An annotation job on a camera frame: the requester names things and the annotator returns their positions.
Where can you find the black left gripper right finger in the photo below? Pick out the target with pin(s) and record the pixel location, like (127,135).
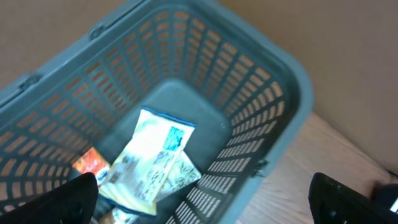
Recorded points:
(333,202)

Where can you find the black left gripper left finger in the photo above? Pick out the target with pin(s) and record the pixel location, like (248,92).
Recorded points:
(73,202)

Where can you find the small orange snack packet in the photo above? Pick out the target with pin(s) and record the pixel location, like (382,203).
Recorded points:
(92,161)

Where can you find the white blue snack bag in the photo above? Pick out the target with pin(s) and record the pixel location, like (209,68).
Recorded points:
(138,173)

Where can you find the white cream tube gold cap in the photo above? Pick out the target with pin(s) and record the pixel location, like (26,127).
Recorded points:
(182,174)

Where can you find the grey plastic shopping basket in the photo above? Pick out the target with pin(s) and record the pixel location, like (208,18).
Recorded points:
(194,60)

